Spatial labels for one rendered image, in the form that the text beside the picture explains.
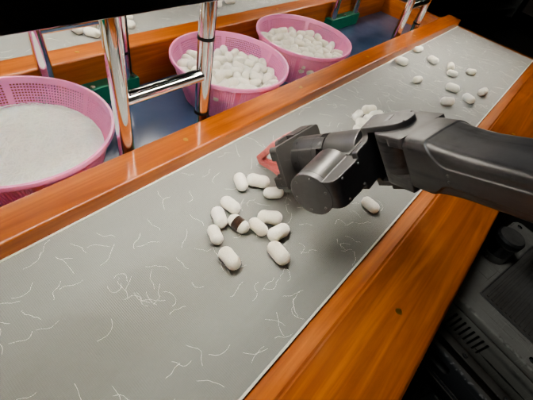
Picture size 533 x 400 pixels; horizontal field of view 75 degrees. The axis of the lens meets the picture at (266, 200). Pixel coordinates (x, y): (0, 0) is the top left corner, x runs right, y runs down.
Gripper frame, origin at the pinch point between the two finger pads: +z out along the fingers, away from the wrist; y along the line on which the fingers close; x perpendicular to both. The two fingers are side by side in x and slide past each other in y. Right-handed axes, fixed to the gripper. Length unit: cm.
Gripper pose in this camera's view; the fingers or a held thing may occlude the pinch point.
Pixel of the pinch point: (262, 159)
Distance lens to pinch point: 58.2
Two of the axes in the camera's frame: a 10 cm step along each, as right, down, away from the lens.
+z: -6.8, -0.3, 7.3
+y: -6.6, 4.7, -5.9
